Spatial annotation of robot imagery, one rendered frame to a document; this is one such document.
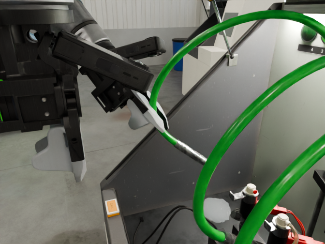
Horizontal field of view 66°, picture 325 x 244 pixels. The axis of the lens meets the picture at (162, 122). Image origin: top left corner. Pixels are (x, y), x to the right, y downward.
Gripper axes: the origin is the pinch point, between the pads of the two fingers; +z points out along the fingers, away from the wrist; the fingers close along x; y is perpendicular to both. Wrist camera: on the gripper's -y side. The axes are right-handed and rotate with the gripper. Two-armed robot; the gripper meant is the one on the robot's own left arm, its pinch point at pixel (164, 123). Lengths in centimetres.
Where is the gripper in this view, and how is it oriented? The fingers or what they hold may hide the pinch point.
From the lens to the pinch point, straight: 50.3
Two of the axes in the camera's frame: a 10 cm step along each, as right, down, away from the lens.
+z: 6.1, 7.9, -0.4
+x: -2.9, 1.7, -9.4
